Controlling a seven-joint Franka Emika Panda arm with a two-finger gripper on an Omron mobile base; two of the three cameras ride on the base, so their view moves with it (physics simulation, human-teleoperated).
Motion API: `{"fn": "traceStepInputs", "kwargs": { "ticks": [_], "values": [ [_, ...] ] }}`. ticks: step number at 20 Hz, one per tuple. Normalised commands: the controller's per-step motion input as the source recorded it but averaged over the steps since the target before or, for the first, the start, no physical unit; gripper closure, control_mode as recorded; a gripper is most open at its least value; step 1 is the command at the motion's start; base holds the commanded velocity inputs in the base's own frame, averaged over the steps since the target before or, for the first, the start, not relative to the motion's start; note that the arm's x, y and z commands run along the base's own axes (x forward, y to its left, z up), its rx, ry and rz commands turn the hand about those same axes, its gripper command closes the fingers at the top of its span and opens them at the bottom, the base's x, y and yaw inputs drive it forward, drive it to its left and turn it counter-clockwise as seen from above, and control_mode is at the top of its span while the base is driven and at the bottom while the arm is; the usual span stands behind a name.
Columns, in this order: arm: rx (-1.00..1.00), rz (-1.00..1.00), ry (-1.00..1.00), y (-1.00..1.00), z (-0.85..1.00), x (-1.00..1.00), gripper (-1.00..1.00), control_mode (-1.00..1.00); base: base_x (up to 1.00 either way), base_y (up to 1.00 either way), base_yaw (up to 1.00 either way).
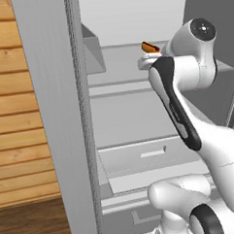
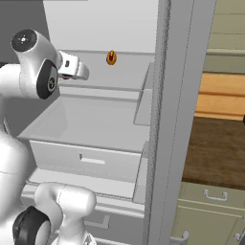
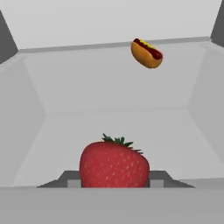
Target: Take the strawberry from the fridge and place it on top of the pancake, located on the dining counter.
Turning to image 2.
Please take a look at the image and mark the silver drawer handle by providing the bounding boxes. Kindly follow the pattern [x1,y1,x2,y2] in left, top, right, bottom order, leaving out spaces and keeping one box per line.
[202,189,229,202]

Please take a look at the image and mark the white fridge crisper drawer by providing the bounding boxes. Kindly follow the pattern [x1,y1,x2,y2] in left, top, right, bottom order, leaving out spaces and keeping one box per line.
[17,95,144,184]

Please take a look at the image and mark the grey fridge door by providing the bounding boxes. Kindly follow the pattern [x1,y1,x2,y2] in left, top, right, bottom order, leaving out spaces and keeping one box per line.
[143,0,218,245]

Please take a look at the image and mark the silver cupboard door handle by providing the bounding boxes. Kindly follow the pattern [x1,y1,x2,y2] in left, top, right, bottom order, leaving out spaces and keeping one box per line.
[169,230,189,245]
[233,215,245,242]

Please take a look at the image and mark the beige cabinet drawer front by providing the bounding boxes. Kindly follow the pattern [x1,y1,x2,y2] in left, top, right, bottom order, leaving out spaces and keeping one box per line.
[179,181,245,209]

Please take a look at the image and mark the white fridge shelf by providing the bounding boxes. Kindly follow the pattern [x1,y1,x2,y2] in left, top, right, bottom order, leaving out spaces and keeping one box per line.
[56,49,156,100]

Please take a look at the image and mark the white crisper drawer handle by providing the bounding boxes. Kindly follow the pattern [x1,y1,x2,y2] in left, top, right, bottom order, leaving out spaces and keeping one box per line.
[78,154,106,166]

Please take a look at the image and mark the grey fridge door bin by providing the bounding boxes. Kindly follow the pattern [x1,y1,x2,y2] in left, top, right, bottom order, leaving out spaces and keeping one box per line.
[132,61,155,127]
[132,142,150,205]

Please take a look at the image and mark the grey freezer drawer handle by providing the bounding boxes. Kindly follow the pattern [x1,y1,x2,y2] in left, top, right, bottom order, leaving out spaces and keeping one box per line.
[83,214,111,230]

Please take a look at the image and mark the beige cupboard door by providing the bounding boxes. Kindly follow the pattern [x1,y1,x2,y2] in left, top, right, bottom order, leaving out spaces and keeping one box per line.
[171,205,245,245]

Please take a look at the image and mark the beige cupboard run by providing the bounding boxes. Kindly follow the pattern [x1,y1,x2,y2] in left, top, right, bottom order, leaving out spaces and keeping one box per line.
[202,0,245,75]

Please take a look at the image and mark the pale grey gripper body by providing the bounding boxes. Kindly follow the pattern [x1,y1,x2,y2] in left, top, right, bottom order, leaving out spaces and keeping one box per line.
[75,60,91,81]

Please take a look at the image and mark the grey fridge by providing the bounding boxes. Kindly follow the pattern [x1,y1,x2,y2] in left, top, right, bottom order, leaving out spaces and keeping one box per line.
[17,0,218,245]

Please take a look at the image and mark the red strawberry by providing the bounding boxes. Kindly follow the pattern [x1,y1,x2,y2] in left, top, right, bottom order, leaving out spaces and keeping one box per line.
[106,50,118,66]

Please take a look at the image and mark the grey freezer drawer front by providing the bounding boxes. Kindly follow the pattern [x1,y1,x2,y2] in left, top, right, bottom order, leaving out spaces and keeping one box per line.
[83,209,145,245]

